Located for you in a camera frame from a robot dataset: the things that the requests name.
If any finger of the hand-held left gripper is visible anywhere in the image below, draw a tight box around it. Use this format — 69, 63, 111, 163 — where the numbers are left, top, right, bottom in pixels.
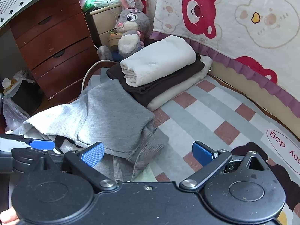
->
25, 139, 56, 151

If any brown wooden drawer cabinet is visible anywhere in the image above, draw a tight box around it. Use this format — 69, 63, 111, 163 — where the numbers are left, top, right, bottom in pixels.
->
9, 0, 99, 101

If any black trash bin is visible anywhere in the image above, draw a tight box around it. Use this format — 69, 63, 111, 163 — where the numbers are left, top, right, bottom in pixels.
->
1, 70, 44, 116

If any grey sweater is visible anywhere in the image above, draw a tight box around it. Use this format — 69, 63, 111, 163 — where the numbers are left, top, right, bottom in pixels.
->
22, 81, 169, 183

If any white folded cloth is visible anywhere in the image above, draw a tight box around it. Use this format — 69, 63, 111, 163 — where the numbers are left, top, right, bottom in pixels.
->
119, 35, 197, 87

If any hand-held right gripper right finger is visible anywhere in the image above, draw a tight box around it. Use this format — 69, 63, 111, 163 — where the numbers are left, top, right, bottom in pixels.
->
179, 141, 270, 190

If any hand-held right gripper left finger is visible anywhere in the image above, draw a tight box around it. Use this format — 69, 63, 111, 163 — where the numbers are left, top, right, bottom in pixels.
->
12, 142, 118, 191

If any bear print blanket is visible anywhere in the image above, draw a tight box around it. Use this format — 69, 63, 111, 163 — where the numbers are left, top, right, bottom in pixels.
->
137, 0, 300, 120

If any cream folded cloth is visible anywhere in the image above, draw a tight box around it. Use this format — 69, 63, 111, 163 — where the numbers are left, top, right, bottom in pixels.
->
146, 55, 214, 112

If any beige bed base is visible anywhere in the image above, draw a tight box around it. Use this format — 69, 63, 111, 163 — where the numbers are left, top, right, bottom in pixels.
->
211, 60, 300, 143

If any clear plastic bag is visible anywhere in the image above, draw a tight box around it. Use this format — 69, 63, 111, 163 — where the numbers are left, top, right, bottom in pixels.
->
2, 96, 30, 132

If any grey plush rabbit toy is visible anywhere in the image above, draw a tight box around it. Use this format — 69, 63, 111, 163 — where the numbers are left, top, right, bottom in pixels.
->
97, 0, 153, 62

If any dark brown folded cloth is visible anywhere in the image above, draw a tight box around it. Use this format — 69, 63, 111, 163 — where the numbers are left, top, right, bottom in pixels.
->
106, 53, 205, 109

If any white cable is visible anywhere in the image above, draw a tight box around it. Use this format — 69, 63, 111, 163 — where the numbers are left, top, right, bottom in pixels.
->
81, 60, 118, 92

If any beige bedside cabinet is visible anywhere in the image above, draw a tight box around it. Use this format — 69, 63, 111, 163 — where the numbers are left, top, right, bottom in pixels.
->
90, 3, 122, 50

